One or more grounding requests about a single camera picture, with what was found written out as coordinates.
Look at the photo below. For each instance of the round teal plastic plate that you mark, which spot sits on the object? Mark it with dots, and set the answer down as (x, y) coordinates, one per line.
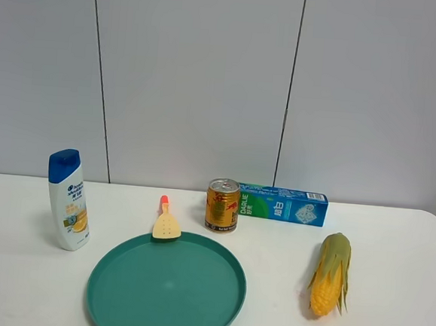
(189, 281)

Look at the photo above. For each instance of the yellow corn cob with husk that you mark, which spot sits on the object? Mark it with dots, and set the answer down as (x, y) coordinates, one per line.
(329, 284)

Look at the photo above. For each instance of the blue green toothpaste box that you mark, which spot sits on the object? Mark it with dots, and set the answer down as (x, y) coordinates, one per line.
(280, 204)

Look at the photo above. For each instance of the white blue shampoo bottle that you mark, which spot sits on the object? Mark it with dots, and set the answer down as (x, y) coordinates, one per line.
(67, 199)

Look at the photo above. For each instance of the yellow toy spatula red handle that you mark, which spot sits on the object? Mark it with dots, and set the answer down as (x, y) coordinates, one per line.
(166, 226)

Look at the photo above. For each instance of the gold energy drink can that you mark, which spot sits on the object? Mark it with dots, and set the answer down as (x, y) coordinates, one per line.
(222, 205)

